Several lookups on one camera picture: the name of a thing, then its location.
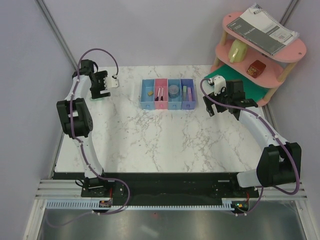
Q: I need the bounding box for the blue whiteboard marker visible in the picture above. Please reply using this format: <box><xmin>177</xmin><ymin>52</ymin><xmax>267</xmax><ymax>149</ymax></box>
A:
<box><xmin>155</xmin><ymin>87</ymin><xmax>161</xmax><ymax>102</ymax></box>

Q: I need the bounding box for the white cable duct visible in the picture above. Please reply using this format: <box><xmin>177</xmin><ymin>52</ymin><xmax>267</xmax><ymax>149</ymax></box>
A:
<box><xmin>45</xmin><ymin>199</ymin><xmax>249</xmax><ymax>211</ymax></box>

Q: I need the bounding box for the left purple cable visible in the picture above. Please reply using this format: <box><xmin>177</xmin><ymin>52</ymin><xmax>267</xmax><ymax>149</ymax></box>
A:
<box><xmin>44</xmin><ymin>48</ymin><xmax>131</xmax><ymax>228</ymax></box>

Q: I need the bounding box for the pink drawer box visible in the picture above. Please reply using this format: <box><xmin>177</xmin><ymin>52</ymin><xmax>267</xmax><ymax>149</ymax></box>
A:
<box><xmin>154</xmin><ymin>78</ymin><xmax>168</xmax><ymax>110</ymax></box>

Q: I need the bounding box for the purple cable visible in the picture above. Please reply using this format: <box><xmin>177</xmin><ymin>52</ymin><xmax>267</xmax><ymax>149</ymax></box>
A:
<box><xmin>44</xmin><ymin>48</ymin><xmax>131</xmax><ymax>228</ymax></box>
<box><xmin>200</xmin><ymin>77</ymin><xmax>301</xmax><ymax>216</ymax></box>

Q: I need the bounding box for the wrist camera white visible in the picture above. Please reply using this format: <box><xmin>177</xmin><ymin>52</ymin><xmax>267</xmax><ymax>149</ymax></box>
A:
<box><xmin>103</xmin><ymin>76</ymin><xmax>120</xmax><ymax>90</ymax></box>
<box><xmin>212</xmin><ymin>75</ymin><xmax>226</xmax><ymax>96</ymax></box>

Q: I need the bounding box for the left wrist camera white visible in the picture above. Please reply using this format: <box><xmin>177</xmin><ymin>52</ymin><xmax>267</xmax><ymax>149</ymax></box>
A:
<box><xmin>103</xmin><ymin>76</ymin><xmax>120</xmax><ymax>90</ymax></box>

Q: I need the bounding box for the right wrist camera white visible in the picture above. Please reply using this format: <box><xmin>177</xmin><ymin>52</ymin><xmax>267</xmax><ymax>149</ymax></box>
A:
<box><xmin>212</xmin><ymin>75</ymin><xmax>226</xmax><ymax>96</ymax></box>

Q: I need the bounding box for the jar of rubber bands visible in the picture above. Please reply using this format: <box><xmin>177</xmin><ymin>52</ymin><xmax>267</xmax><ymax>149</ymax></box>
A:
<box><xmin>168</xmin><ymin>84</ymin><xmax>180</xmax><ymax>99</ymax></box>

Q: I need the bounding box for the green folder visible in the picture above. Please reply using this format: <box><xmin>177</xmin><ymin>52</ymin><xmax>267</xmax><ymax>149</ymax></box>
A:
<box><xmin>205</xmin><ymin>64</ymin><xmax>268</xmax><ymax>103</ymax></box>

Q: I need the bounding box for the purple drawer box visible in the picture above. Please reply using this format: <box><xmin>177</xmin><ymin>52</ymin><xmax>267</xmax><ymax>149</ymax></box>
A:
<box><xmin>180</xmin><ymin>78</ymin><xmax>197</xmax><ymax>110</ymax></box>

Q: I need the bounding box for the small green highlighter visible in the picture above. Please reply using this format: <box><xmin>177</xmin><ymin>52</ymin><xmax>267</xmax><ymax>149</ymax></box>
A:
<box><xmin>90</xmin><ymin>98</ymin><xmax>104</xmax><ymax>101</ymax></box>

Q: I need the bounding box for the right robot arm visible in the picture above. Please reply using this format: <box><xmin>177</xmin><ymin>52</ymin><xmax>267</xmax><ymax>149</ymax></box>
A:
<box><xmin>203</xmin><ymin>75</ymin><xmax>302</xmax><ymax>197</ymax></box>

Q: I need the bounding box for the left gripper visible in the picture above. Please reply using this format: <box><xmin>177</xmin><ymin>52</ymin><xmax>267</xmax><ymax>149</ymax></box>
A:
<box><xmin>89</xmin><ymin>71</ymin><xmax>111</xmax><ymax>100</ymax></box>

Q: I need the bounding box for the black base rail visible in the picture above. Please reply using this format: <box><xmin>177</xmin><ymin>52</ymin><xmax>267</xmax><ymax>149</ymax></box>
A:
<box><xmin>53</xmin><ymin>172</ymin><xmax>259</xmax><ymax>206</ymax></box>

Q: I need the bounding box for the long green highlighter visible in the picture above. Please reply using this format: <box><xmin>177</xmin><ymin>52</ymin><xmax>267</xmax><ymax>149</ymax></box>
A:
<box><xmin>182</xmin><ymin>85</ymin><xmax>188</xmax><ymax>102</ymax></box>

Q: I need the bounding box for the pink three-tier shelf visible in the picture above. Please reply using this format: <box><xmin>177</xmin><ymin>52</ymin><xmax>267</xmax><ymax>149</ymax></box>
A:
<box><xmin>210</xmin><ymin>11</ymin><xmax>307</xmax><ymax>107</ymax></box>

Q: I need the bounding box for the pink highlighter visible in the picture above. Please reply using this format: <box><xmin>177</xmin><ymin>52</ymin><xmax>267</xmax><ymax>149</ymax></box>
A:
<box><xmin>187</xmin><ymin>87</ymin><xmax>193</xmax><ymax>102</ymax></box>

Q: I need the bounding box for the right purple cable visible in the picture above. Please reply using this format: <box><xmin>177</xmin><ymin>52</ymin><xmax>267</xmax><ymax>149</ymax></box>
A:
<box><xmin>200</xmin><ymin>77</ymin><xmax>301</xmax><ymax>216</ymax></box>

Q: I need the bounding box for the light blue drawer box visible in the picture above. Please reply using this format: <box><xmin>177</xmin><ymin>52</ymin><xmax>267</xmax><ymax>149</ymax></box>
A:
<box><xmin>140</xmin><ymin>79</ymin><xmax>155</xmax><ymax>110</ymax></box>

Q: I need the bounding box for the red brown cube box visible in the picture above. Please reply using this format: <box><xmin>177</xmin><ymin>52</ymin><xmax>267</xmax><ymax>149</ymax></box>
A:
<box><xmin>246</xmin><ymin>60</ymin><xmax>266</xmax><ymax>79</ymax></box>

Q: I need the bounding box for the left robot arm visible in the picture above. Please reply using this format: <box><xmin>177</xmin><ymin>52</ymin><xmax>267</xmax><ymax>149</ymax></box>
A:
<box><xmin>56</xmin><ymin>59</ymin><xmax>111</xmax><ymax>197</ymax></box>

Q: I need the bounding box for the grey setup guide booklet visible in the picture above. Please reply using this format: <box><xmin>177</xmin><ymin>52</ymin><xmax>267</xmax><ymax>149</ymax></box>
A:
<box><xmin>227</xmin><ymin>3</ymin><xmax>300</xmax><ymax>56</ymax></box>

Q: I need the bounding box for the teal blue drawer box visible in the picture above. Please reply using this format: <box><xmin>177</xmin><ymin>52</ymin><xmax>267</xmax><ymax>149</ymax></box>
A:
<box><xmin>168</xmin><ymin>79</ymin><xmax>182</xmax><ymax>110</ymax></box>

